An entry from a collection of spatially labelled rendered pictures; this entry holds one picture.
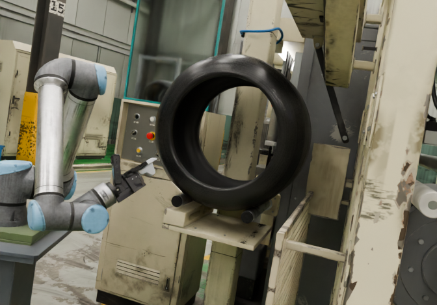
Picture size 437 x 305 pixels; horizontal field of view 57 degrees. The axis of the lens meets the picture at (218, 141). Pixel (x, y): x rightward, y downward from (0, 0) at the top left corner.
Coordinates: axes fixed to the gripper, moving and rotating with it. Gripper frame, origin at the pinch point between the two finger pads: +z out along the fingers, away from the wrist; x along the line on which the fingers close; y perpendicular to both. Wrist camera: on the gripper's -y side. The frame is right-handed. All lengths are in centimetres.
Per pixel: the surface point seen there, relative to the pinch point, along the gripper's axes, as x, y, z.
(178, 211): 0.6, 22.4, -3.2
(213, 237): 7.7, 37.0, 0.6
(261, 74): 34, -3, 40
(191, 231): 2.5, 31.1, -3.7
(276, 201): -5, 45, 38
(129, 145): -92, -18, 21
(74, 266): -178, 29, -40
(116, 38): -957, -398, 405
